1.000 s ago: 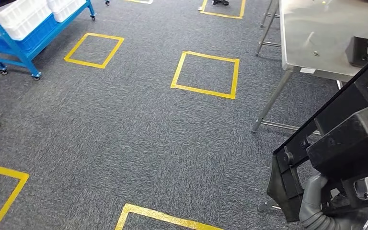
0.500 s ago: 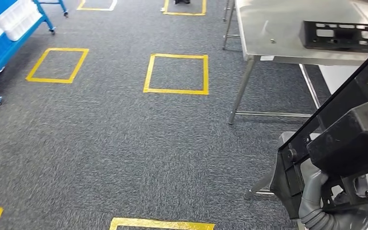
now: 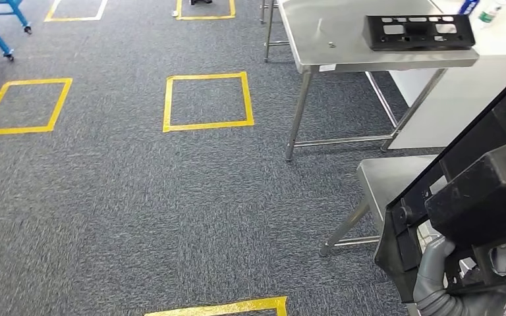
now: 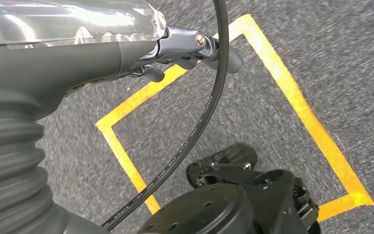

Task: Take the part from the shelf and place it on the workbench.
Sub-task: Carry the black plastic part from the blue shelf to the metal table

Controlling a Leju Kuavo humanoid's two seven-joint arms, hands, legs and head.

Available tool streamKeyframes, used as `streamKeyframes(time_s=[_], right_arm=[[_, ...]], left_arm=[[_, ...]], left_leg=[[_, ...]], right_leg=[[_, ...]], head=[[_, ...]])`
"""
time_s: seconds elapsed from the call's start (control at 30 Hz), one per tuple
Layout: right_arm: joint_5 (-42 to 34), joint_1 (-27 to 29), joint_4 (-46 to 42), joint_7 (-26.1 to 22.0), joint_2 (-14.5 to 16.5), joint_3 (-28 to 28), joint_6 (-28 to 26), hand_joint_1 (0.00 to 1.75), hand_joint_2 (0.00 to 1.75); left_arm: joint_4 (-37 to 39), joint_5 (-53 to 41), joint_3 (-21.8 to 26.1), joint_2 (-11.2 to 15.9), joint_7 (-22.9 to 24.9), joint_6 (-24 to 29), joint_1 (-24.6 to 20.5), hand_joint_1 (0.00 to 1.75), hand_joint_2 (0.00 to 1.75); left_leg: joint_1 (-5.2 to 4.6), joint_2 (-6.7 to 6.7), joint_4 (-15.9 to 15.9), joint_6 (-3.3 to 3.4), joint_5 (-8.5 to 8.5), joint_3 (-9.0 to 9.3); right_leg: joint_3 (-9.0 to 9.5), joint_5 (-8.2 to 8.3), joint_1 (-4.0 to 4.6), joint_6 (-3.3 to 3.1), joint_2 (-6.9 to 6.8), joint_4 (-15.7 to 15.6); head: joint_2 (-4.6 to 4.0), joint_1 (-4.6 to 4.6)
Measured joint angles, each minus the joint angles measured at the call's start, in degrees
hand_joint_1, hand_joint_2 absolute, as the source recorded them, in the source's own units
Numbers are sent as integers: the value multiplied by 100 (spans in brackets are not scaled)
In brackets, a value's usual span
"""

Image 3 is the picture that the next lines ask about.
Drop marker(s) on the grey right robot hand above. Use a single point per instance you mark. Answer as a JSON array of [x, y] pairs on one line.
[[432, 266]]

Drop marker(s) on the white label sticker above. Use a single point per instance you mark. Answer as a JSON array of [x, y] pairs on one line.
[[327, 68]]

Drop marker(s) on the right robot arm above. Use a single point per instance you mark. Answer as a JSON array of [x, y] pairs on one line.
[[436, 307]]

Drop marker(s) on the steel workbench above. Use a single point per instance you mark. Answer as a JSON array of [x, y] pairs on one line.
[[323, 26]]

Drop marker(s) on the steel table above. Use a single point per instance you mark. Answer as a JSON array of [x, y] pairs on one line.
[[388, 183], [269, 30]]

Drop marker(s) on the blue box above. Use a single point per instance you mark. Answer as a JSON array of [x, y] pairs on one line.
[[469, 6]]

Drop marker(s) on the white cabinet counter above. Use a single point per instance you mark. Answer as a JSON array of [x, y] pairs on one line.
[[462, 109]]

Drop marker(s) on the clear bottle green label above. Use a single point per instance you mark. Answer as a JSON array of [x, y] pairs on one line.
[[488, 16]]

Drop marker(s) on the black plastic frame part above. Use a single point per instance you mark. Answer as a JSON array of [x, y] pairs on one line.
[[410, 43], [484, 200]]

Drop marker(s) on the yellow floor tape square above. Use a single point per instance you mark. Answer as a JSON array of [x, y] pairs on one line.
[[17, 130], [235, 307], [205, 18], [209, 126]]

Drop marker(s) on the pale floor tape square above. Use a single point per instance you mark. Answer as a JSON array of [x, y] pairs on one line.
[[74, 19]]

